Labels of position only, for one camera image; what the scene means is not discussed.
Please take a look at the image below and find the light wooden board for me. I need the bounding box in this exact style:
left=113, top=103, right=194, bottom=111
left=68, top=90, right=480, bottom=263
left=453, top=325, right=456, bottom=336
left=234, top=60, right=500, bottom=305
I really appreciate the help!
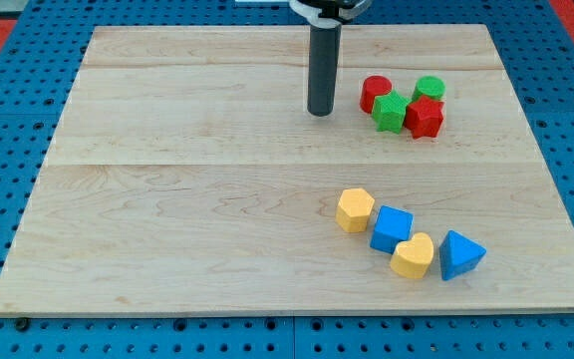
left=0, top=24, right=574, bottom=318

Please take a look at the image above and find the yellow hexagon block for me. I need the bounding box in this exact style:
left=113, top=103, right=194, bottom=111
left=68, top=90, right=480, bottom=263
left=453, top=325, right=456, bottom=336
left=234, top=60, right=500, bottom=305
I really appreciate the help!
left=335, top=187, right=375, bottom=233

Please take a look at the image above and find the blue cube block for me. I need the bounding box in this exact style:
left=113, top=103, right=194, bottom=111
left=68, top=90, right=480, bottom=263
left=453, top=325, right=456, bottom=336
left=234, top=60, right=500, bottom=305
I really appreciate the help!
left=370, top=205, right=414, bottom=254

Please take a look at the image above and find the green star block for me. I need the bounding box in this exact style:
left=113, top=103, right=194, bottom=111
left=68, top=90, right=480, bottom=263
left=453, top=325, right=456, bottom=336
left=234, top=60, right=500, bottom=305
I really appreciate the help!
left=372, top=91, right=411, bottom=134

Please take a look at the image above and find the red cylinder block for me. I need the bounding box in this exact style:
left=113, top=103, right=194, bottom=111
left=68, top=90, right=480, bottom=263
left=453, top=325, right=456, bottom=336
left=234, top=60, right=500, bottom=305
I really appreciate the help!
left=359, top=75, right=393, bottom=114

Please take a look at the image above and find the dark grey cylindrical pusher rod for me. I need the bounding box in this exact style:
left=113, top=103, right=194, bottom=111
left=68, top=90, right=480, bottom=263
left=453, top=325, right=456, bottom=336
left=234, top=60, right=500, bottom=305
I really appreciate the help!
left=307, top=25, right=342, bottom=117

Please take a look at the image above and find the yellow heart block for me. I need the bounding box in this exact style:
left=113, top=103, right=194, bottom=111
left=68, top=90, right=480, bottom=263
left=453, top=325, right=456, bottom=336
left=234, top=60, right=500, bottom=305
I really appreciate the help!
left=390, top=232, right=434, bottom=279

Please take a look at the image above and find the red star block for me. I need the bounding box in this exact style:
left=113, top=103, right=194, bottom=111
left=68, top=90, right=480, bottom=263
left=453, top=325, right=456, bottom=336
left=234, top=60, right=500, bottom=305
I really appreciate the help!
left=404, top=95, right=444, bottom=139

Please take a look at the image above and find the green cylinder block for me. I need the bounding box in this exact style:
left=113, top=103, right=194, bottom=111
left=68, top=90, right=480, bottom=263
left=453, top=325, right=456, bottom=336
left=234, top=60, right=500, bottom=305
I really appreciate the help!
left=412, top=76, right=445, bottom=102

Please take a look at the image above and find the blue triangle block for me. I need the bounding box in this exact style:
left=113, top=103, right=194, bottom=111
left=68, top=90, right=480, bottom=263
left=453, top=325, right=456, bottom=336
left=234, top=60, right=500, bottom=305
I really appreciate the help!
left=439, top=230, right=486, bottom=281

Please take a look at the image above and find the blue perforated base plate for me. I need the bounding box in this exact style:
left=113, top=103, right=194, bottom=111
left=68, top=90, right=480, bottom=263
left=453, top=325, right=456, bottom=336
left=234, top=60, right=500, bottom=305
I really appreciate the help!
left=0, top=0, right=574, bottom=358

